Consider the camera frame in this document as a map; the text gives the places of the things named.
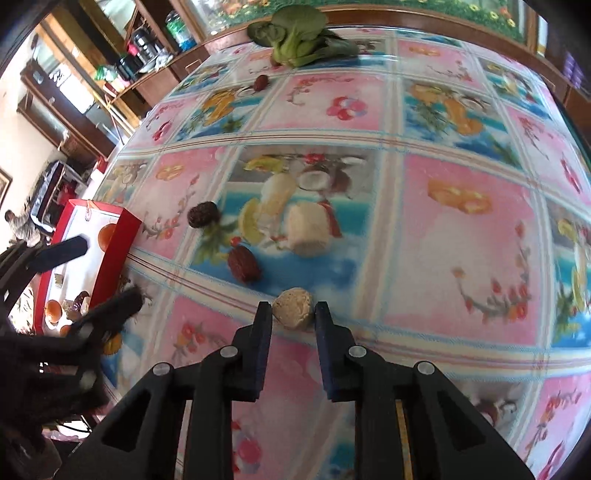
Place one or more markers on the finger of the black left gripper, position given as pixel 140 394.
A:
pixel 84 342
pixel 20 263

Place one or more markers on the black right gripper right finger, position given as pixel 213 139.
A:
pixel 410 422

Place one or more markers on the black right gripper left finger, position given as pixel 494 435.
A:
pixel 192 404

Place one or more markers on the brown round fruit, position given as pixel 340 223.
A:
pixel 80 305

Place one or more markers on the orange tangerine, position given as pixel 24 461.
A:
pixel 105 235
pixel 53 312

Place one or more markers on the seated person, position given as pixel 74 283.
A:
pixel 22 227

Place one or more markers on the orange tangerine behind finger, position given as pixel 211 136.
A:
pixel 53 312

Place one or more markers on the red rimmed white tray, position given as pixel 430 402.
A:
pixel 96 272

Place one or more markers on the red jujube on table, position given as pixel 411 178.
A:
pixel 243 265

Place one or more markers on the dark wrinkled jujube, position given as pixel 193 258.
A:
pixel 203 214

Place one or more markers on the cream cake cube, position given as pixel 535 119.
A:
pixel 308 232

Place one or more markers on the fruit print plastic tablecloth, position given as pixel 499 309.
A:
pixel 459 209

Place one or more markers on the wooden sideboard cabinet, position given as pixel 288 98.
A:
pixel 213 25

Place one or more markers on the green leafy vegetable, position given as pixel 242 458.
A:
pixel 298 36

